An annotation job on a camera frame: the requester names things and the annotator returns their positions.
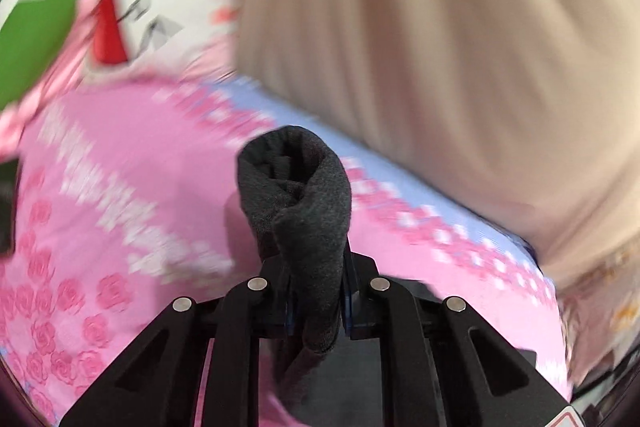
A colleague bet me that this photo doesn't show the dark grey pants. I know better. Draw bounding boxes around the dark grey pants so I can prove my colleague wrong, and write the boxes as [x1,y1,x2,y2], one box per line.
[238,126,382,426]

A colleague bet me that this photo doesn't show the beige curtain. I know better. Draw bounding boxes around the beige curtain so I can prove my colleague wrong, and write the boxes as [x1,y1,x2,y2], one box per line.
[236,0,639,286]

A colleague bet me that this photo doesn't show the white rabbit face pillow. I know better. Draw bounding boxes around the white rabbit face pillow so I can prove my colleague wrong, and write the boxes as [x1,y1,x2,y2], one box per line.
[86,0,240,84]

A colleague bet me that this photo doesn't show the green plush toy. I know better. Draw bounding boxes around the green plush toy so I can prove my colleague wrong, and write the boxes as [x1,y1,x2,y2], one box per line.
[1,0,77,106]

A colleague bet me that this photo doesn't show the pink rose bed sheet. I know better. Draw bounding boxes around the pink rose bed sheet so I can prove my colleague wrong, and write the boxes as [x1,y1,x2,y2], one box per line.
[1,78,570,426]

